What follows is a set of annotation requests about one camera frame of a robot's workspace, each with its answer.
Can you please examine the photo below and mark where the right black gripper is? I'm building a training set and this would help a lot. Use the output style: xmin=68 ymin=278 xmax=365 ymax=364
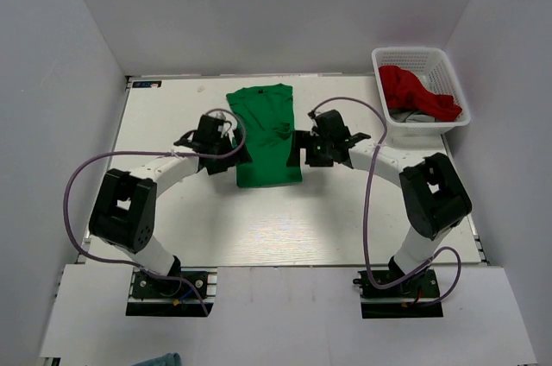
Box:
xmin=287 ymin=130 xmax=335 ymax=167

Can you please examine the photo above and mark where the green t shirt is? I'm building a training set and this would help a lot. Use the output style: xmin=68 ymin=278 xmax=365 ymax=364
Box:
xmin=226 ymin=84 xmax=303 ymax=188

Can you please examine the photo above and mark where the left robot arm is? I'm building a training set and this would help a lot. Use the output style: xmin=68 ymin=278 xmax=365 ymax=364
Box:
xmin=89 ymin=124 xmax=252 ymax=296

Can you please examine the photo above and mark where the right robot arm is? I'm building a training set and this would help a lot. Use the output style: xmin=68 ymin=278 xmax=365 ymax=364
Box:
xmin=286 ymin=131 xmax=473 ymax=296

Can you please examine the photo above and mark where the grey t shirt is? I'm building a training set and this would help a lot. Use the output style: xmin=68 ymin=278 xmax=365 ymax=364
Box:
xmin=389 ymin=109 xmax=438 ymax=123

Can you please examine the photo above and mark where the red t shirt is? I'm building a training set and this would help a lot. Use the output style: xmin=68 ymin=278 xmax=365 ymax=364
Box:
xmin=378 ymin=66 xmax=462 ymax=122

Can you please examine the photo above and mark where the blue label sticker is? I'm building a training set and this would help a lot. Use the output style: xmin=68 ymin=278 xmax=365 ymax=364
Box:
xmin=131 ymin=80 xmax=162 ymax=89

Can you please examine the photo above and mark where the white plastic basket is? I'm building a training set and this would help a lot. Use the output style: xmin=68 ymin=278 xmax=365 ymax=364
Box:
xmin=372 ymin=47 xmax=471 ymax=138

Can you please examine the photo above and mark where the blue cloth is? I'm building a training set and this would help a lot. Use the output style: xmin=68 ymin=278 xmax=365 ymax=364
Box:
xmin=140 ymin=353 xmax=182 ymax=366

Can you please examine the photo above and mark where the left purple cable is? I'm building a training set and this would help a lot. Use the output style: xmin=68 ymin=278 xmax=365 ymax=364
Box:
xmin=63 ymin=109 xmax=247 ymax=315

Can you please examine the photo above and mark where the purple cable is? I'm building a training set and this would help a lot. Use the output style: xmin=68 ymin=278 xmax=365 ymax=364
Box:
xmin=306 ymin=96 xmax=462 ymax=308
xmin=63 ymin=109 xmax=247 ymax=315

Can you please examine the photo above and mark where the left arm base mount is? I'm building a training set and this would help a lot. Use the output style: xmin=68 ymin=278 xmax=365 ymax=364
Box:
xmin=125 ymin=268 xmax=217 ymax=318

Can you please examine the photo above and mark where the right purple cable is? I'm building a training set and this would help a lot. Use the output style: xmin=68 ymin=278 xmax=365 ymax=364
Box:
xmin=306 ymin=96 xmax=462 ymax=308

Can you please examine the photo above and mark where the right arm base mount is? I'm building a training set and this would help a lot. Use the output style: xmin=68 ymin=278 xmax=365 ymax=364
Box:
xmin=353 ymin=269 xmax=443 ymax=319

